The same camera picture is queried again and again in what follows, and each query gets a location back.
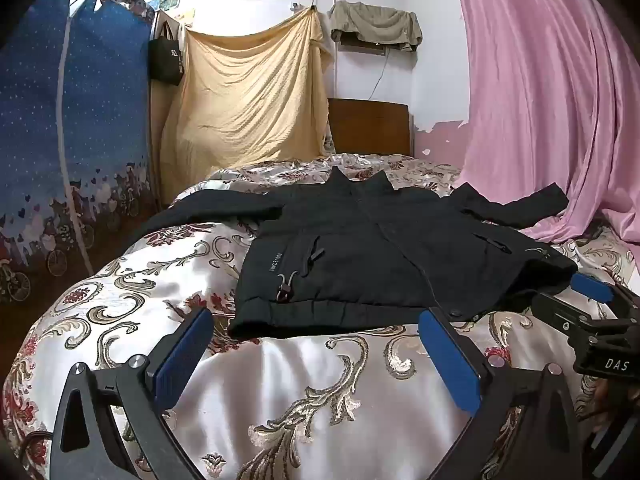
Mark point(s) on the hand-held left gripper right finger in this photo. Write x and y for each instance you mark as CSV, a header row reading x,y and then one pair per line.
x,y
447,360

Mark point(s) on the blue printed curtain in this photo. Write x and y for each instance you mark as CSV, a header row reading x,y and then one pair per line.
x,y
100,110

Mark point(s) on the floral satin bedspread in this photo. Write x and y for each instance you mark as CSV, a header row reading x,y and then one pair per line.
x,y
300,385

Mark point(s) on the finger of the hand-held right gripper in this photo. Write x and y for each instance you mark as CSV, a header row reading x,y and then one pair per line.
x,y
565,310
592,287

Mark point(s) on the black jacket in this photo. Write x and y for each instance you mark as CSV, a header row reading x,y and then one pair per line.
x,y
375,250

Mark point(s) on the black tote bag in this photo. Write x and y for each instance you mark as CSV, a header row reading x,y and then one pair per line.
x,y
165,60

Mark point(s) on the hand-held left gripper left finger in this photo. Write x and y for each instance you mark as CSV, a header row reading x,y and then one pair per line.
x,y
182,356

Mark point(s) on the yellow hanging sheet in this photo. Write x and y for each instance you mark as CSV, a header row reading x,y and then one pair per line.
x,y
240,100

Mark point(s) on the pink curtain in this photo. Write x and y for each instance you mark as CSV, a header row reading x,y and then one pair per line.
x,y
540,110

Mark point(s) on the khaki hanging garment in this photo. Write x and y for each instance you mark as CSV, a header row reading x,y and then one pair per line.
x,y
375,22

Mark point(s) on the wooden headboard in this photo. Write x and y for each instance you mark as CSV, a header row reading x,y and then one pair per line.
x,y
367,127

